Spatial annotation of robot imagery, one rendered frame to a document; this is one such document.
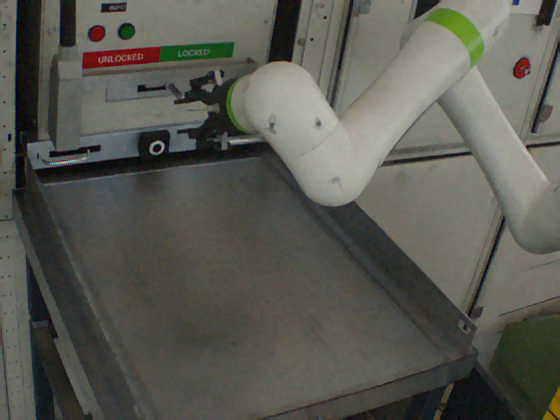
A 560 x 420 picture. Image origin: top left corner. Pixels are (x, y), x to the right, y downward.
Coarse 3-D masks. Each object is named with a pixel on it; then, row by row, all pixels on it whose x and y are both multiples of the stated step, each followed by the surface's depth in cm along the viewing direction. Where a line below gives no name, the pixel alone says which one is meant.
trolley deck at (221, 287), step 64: (64, 192) 150; (128, 192) 153; (192, 192) 157; (256, 192) 160; (128, 256) 136; (192, 256) 139; (256, 256) 142; (320, 256) 145; (64, 320) 119; (128, 320) 122; (192, 320) 124; (256, 320) 127; (320, 320) 129; (384, 320) 132; (192, 384) 112; (256, 384) 114; (320, 384) 116; (384, 384) 118
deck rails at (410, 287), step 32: (32, 192) 144; (352, 224) 151; (64, 256) 125; (384, 256) 143; (384, 288) 139; (416, 288) 135; (96, 320) 111; (416, 320) 132; (448, 320) 128; (96, 352) 114; (448, 352) 126; (128, 384) 101; (128, 416) 104
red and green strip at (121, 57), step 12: (144, 48) 150; (156, 48) 151; (168, 48) 153; (180, 48) 154; (192, 48) 155; (204, 48) 156; (216, 48) 158; (228, 48) 159; (84, 60) 145; (96, 60) 146; (108, 60) 148; (120, 60) 149; (132, 60) 150; (144, 60) 151; (156, 60) 153; (168, 60) 154; (180, 60) 155
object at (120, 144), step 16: (144, 128) 159; (160, 128) 161; (176, 128) 162; (32, 144) 148; (80, 144) 153; (96, 144) 155; (112, 144) 157; (128, 144) 159; (176, 144) 165; (192, 144) 166; (32, 160) 150; (96, 160) 157
